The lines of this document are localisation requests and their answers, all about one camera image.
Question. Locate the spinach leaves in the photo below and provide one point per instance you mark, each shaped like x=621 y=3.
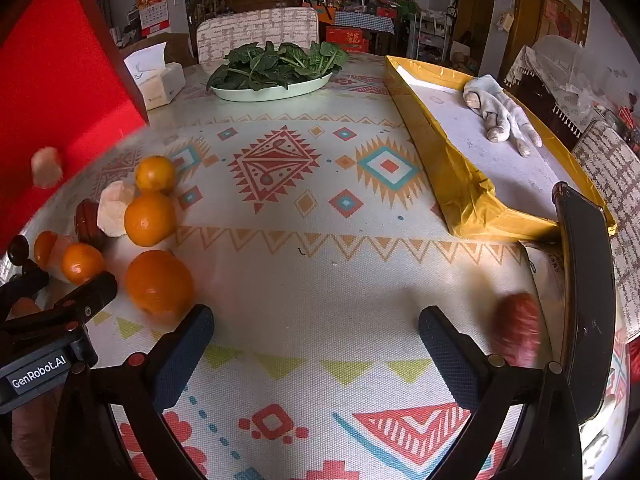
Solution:
x=275 y=62

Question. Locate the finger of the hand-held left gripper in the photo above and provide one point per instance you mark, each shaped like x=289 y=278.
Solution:
x=25 y=285
x=95 y=292

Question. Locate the red gift box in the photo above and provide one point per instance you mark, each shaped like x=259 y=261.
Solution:
x=347 y=37

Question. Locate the large glossy red date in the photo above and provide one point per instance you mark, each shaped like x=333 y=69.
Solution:
x=90 y=222

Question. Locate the wooden door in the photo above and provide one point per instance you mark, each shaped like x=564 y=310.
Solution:
x=547 y=10

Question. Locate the red plastic tray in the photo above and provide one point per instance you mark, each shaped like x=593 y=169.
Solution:
x=60 y=85

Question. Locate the wrinkled red date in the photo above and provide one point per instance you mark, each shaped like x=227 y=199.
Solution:
x=517 y=330

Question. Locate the small dark date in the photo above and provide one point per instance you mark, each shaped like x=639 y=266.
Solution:
x=19 y=250

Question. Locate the gold cardboard box lid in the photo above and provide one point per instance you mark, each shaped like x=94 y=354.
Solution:
x=450 y=160

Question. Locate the white lace furniture cover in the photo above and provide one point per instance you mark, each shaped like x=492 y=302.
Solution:
x=555 y=55

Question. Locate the pale green oval plate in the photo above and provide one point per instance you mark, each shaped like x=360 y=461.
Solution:
x=280 y=91

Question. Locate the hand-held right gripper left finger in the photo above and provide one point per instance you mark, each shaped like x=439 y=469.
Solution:
x=182 y=355

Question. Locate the patterned chair back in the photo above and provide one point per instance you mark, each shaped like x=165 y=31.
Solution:
x=257 y=27

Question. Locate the white knitted glove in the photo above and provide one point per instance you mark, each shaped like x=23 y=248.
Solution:
x=500 y=105

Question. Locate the small orange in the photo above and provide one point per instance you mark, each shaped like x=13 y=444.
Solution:
x=44 y=249
x=82 y=262
x=156 y=173

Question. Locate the medium orange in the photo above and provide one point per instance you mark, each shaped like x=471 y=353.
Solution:
x=149 y=218

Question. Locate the white metal rack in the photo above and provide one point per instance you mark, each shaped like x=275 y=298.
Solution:
x=430 y=35

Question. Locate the smartphone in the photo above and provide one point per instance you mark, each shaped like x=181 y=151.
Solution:
x=582 y=300

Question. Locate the checkered cloth table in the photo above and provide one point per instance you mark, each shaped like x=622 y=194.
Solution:
x=365 y=21

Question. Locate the white tissue pack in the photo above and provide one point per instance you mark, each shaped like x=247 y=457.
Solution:
x=160 y=82

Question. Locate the large orange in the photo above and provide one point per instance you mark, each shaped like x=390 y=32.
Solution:
x=159 y=282

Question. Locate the red wall calendar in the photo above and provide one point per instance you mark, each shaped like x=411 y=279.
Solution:
x=152 y=5

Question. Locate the pale sugarcane chunk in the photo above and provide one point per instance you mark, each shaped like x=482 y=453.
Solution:
x=46 y=166
x=116 y=209
x=59 y=260

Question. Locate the brown chair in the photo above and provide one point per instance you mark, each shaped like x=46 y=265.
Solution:
x=175 y=50

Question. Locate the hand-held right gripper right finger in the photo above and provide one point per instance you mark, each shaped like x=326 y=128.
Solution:
x=447 y=355

